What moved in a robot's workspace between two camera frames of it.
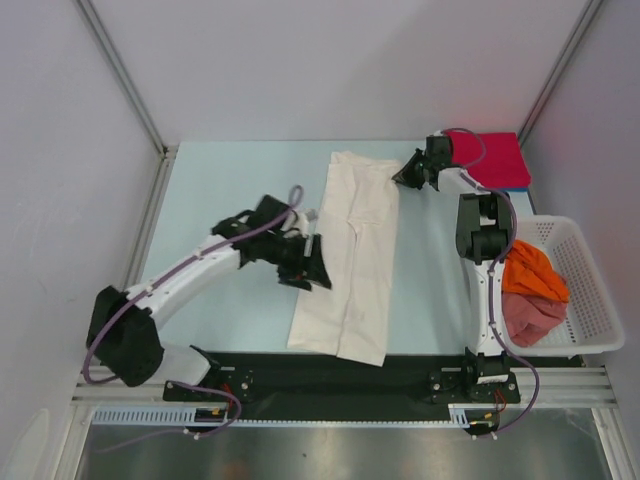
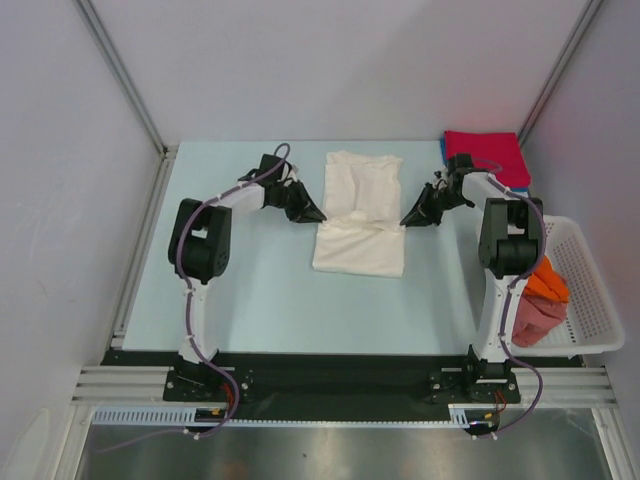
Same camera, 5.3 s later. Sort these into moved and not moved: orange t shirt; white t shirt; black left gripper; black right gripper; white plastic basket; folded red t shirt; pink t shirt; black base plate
Moved: black left gripper; white t shirt; black right gripper
Not moved: white plastic basket; pink t shirt; folded red t shirt; black base plate; orange t shirt
